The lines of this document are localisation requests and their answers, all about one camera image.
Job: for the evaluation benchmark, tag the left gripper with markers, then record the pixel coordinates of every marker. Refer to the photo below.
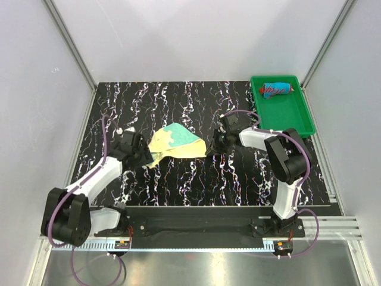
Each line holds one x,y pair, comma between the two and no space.
146,158

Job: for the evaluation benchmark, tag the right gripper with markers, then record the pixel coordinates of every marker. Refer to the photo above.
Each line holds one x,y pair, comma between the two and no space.
215,148

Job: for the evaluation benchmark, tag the yellow and green towel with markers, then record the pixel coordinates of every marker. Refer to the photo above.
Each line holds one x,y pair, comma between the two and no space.
175,141

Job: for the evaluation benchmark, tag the red and blue towel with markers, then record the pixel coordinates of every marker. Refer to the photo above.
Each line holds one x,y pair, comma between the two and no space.
277,88

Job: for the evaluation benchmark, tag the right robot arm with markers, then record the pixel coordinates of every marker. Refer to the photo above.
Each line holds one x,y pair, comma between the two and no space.
290,162

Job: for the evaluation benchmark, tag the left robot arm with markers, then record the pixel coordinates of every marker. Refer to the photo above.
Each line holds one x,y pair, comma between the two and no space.
68,217

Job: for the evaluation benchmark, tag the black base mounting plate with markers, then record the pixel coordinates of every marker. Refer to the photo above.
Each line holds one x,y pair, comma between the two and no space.
197,241

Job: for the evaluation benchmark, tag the green plastic bin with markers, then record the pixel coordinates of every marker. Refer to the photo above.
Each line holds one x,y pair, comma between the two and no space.
283,111

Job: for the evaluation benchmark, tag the aluminium rail frame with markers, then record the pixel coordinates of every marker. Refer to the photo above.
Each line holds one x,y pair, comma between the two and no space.
149,226

